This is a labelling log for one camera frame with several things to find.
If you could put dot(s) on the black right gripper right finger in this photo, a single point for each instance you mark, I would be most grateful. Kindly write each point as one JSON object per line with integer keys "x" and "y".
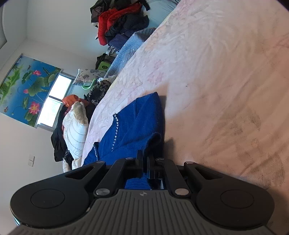
{"x": 221, "y": 199}

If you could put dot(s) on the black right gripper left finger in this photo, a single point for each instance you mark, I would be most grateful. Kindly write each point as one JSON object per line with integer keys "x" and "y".
{"x": 62, "y": 199}

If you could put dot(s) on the blue knit sweater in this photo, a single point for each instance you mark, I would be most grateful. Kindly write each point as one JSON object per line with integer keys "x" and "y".
{"x": 137, "y": 127}

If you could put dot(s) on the dark clothes pile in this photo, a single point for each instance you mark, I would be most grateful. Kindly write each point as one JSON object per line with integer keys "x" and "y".
{"x": 125, "y": 26}

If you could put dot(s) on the black garment by duvet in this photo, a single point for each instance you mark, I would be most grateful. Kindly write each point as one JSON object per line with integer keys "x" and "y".
{"x": 57, "y": 139}

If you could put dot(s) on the white quilted duvet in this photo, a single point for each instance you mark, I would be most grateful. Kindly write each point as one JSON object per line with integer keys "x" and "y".
{"x": 76, "y": 125}

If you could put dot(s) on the window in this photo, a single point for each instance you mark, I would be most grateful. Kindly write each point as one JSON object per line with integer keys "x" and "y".
{"x": 53, "y": 103}

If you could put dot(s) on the orange garment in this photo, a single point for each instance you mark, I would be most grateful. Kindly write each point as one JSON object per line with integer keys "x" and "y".
{"x": 71, "y": 99}

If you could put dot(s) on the lotus print roller blind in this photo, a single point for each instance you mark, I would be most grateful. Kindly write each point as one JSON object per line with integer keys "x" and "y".
{"x": 25, "y": 89}

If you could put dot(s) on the leopard print garment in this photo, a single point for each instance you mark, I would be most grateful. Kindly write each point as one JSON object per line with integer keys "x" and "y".
{"x": 98, "y": 92}

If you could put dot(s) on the floral pillow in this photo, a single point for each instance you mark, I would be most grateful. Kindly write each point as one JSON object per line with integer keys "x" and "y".
{"x": 78, "y": 81}

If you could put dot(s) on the pink floral bedspread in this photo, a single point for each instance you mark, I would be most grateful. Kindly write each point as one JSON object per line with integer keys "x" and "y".
{"x": 222, "y": 67}

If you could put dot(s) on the green plastic stool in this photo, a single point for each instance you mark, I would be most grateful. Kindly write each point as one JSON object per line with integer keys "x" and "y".
{"x": 91, "y": 76}

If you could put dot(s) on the light blue fleece blanket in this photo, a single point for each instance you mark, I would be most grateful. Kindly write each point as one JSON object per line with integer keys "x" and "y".
{"x": 128, "y": 50}

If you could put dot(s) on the red garment on pile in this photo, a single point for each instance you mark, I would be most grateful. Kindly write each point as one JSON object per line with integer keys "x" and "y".
{"x": 108, "y": 18}

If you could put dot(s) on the grey bundled bedding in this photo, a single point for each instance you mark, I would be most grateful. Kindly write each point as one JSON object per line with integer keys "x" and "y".
{"x": 159, "y": 10}

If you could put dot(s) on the white wall switch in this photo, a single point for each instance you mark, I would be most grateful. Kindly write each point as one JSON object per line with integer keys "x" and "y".
{"x": 31, "y": 160}

